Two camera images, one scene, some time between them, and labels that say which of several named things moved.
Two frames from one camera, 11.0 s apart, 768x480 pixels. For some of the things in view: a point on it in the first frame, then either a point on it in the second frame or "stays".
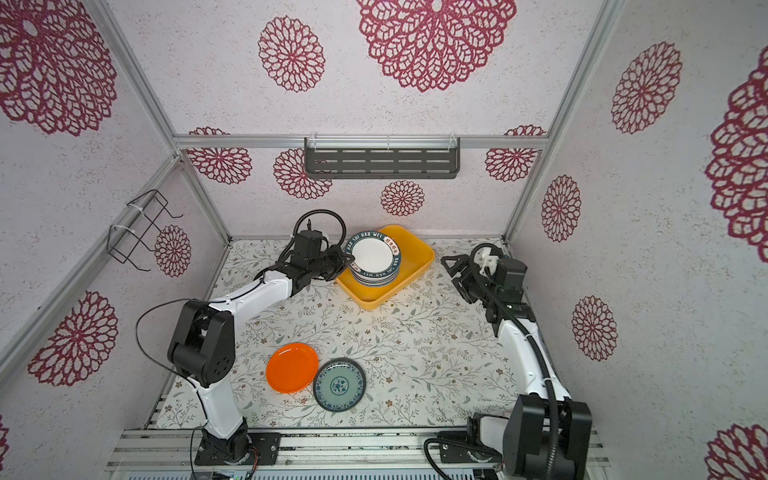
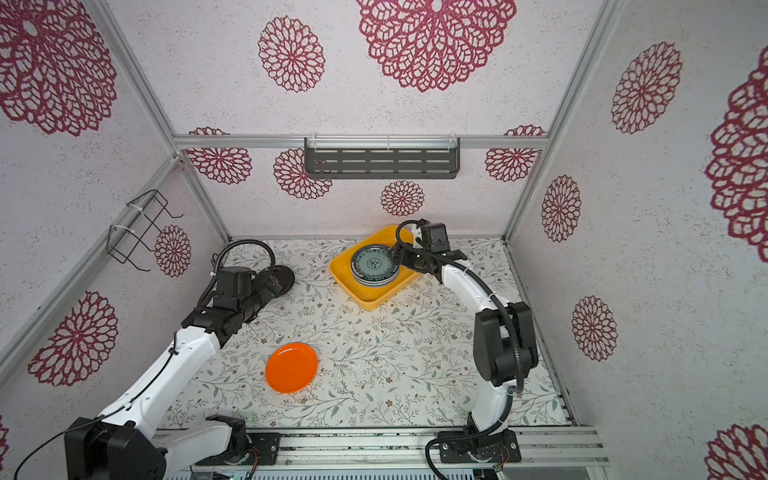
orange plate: x=291 y=368 stays
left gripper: x=342 y=260 to x=265 y=290
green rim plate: x=376 y=254 to x=375 y=284
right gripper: x=464 y=282 to x=402 y=252
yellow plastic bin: x=417 y=255 stays
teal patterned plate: x=339 y=384 to x=373 y=265
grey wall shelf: x=382 y=158 stays
